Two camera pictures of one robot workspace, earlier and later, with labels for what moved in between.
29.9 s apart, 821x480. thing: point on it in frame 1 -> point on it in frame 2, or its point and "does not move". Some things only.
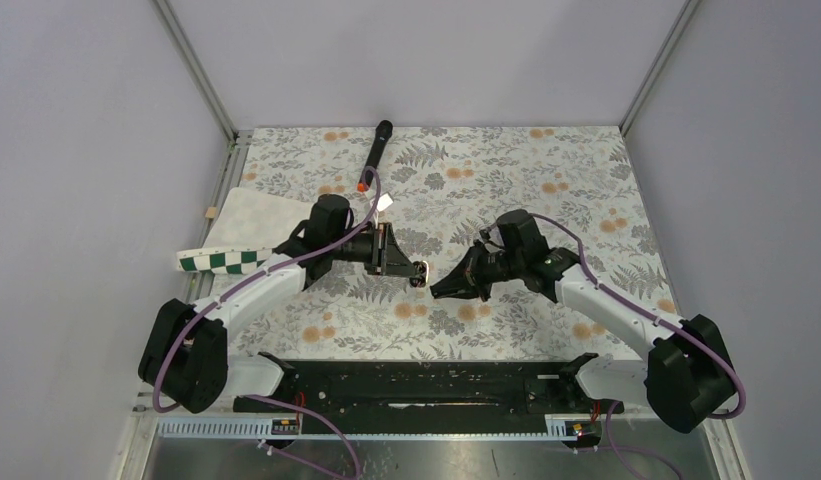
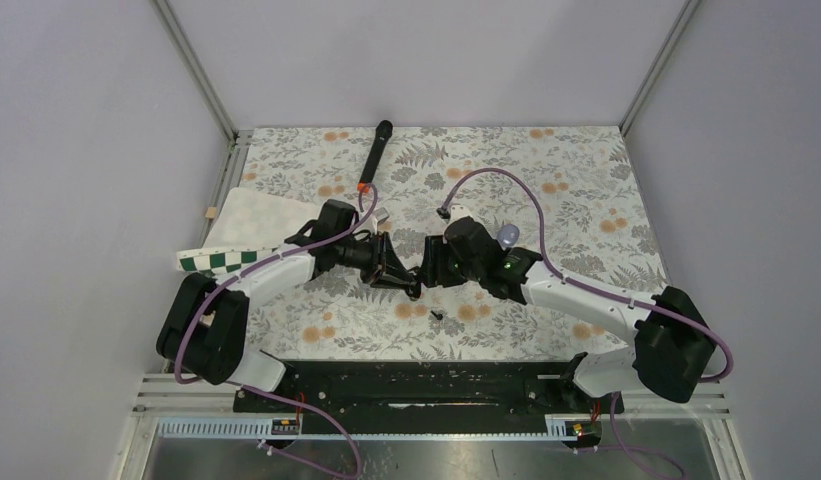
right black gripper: (467, 279) -> (434, 272)
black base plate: (437, 397) does not move
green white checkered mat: (249, 227) does not move
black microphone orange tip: (383, 135) does not move
